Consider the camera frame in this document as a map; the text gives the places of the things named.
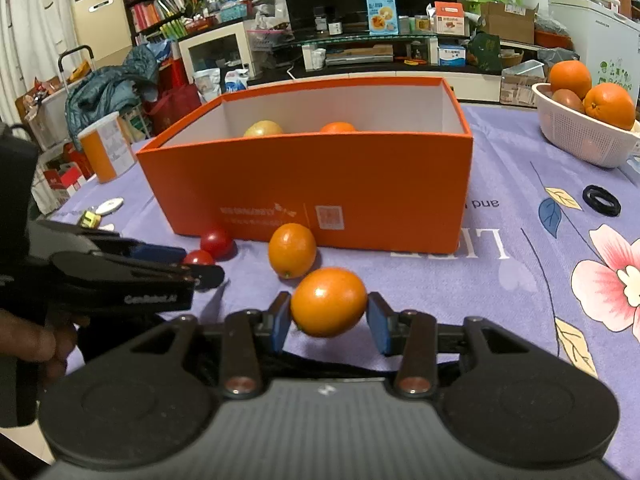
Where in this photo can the small orange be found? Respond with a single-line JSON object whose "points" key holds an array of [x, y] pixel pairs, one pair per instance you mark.
{"points": [[292, 251]]}

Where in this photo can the orange with smooth skin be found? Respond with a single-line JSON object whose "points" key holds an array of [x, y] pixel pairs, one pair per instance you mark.
{"points": [[610, 106], [570, 77]]}

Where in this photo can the person's left hand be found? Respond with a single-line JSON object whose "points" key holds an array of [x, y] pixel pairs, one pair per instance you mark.
{"points": [[35, 340]]}

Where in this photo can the dark green bag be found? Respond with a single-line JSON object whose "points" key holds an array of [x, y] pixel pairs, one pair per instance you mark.
{"points": [[484, 52]]}

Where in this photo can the white glass-door cabinet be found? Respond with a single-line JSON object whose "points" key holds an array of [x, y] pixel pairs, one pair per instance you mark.
{"points": [[215, 52]]}

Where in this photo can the white standing air conditioner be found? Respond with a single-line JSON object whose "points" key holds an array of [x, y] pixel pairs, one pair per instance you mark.
{"points": [[100, 15]]}

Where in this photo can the yellow tape measure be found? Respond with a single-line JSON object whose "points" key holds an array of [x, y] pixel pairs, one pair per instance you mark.
{"points": [[90, 219]]}

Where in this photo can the red and white carton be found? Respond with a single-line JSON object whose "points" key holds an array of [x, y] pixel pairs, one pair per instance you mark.
{"points": [[449, 19]]}

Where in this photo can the blue snack packet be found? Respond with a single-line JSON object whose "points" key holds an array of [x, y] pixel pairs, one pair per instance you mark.
{"points": [[382, 15]]}

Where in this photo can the large orange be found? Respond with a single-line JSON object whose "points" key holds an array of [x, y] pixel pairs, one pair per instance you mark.
{"points": [[338, 127]]}

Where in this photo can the yellow apple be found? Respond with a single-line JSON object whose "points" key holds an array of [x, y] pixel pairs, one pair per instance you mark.
{"points": [[263, 129]]}

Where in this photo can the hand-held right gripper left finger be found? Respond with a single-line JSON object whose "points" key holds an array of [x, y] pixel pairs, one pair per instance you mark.
{"points": [[280, 325]]}

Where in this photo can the blue and white box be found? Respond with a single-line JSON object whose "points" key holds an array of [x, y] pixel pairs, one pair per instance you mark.
{"points": [[451, 56]]}

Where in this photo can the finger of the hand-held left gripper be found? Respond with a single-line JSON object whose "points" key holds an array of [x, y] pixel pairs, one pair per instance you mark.
{"points": [[150, 271], [100, 242]]}

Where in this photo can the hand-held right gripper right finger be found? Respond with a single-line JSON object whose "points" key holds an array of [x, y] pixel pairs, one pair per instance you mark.
{"points": [[378, 327]]}

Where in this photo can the blue padded jacket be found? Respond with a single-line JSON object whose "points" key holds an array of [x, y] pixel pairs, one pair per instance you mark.
{"points": [[105, 90]]}

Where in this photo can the brown round fruit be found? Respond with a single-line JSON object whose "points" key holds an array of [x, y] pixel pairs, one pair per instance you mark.
{"points": [[567, 101]]}

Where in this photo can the white round tag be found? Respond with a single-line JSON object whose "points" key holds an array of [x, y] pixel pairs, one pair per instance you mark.
{"points": [[109, 206]]}

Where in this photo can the white chest freezer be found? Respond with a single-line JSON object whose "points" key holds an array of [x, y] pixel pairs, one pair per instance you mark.
{"points": [[600, 35]]}

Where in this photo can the purple floral tablecloth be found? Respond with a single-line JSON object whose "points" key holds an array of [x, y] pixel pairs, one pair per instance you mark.
{"points": [[500, 160]]}

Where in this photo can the orange and white canister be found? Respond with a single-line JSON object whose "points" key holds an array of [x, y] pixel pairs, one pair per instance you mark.
{"points": [[105, 150]]}

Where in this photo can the orange cardboard box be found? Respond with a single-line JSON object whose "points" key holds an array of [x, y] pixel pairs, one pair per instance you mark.
{"points": [[375, 190]]}

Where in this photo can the black bookshelf with books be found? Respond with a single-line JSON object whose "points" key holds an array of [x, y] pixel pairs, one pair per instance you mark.
{"points": [[160, 5]]}

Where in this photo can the teal tissue box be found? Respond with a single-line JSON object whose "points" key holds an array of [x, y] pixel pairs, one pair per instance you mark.
{"points": [[234, 13]]}

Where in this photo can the red cherry tomato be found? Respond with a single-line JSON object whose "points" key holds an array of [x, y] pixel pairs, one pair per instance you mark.
{"points": [[198, 258], [216, 243]]}

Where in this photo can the medium orange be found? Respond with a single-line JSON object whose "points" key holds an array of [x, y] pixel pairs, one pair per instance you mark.
{"points": [[328, 301]]}

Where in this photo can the red bag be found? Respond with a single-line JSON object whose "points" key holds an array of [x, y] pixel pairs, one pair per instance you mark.
{"points": [[172, 110]]}

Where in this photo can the black and white tv stand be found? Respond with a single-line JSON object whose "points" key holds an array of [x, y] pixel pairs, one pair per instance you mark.
{"points": [[375, 72]]}

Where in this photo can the brown cardboard box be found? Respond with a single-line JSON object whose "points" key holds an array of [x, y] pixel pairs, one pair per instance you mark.
{"points": [[507, 25]]}

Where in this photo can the white plastic basket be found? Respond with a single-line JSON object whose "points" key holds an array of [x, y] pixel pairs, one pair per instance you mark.
{"points": [[575, 135]]}

